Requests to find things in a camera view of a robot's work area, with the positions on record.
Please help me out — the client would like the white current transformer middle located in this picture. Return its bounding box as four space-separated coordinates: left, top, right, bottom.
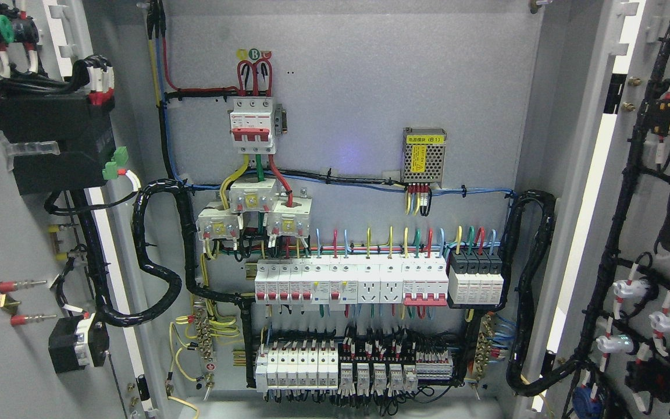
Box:
229 178 277 213

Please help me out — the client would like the grey cabinet body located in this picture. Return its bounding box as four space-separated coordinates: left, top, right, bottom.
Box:
82 0 609 419

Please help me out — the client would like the white current transformer right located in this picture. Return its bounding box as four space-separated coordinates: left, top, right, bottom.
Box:
265 198 313 239

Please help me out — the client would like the grey cabinet door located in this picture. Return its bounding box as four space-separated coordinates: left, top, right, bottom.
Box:
0 1 161 418
506 1 670 418

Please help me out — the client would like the black white surge protector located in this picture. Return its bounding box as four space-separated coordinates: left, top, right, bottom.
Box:
447 251 507 312

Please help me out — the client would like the black left cable loom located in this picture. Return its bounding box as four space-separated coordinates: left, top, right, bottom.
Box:
73 179 257 388

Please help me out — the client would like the black digital power meter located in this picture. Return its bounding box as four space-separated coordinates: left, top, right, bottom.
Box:
0 93 116 196

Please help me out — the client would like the brass left terminal bar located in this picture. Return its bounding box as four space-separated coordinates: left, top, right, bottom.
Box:
193 298 216 398

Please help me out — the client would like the metal mesh power supply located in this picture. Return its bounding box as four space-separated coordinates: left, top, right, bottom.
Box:
401 127 447 186

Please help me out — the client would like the white socket breaker row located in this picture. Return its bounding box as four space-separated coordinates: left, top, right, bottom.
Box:
357 255 404 303

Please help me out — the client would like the brass right terminal bar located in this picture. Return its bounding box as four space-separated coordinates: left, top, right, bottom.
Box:
472 313 495 382

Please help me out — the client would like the red main circuit breaker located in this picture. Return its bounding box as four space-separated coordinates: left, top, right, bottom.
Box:
229 96 279 155

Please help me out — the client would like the brass terminal bar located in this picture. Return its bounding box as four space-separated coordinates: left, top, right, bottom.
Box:
193 298 216 398
472 313 495 382

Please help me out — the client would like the white lower breaker row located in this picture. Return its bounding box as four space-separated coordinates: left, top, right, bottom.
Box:
255 340 340 396

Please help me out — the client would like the white current transformer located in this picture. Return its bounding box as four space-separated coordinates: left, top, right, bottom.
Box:
229 178 277 213
197 201 244 240
265 198 313 239

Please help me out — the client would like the red handled circuit breaker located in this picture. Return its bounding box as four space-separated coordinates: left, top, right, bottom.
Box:
401 257 448 307

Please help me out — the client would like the white current transformer left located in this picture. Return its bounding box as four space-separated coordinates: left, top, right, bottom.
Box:
197 201 244 240

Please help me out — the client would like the white red breaker row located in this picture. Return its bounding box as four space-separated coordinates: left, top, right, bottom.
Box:
254 255 358 310

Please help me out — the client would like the white rotary selector switch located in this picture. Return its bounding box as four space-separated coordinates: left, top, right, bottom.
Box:
48 315 109 374

